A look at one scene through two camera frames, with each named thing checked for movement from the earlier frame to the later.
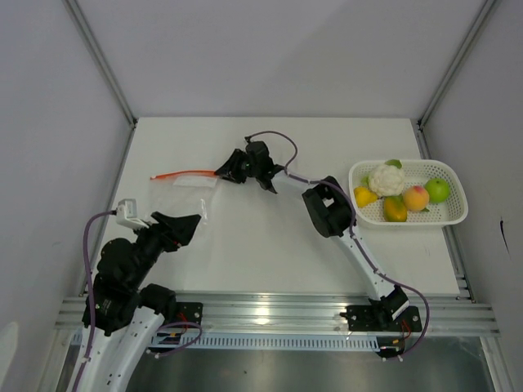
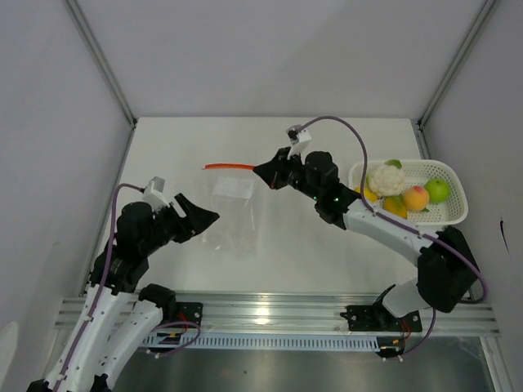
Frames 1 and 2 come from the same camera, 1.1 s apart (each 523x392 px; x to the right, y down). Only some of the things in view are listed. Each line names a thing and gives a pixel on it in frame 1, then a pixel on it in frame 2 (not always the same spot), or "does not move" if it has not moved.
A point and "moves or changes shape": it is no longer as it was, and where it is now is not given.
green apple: x=438 y=189 does not move
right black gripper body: x=252 y=171 to x=296 y=176
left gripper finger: x=167 y=222 to x=189 y=208
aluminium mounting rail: x=451 y=310 does not move
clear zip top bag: x=184 y=193 moves or changes shape
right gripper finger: x=238 y=159 to x=281 y=158
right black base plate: x=368 y=318 does not move
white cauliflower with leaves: x=386 y=179 does not move
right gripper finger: x=233 y=171 to x=270 y=172
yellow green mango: x=395 y=209 does not move
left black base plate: x=191 y=312 does not move
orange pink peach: x=416 y=198 does not move
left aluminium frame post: x=100 y=60 does not move
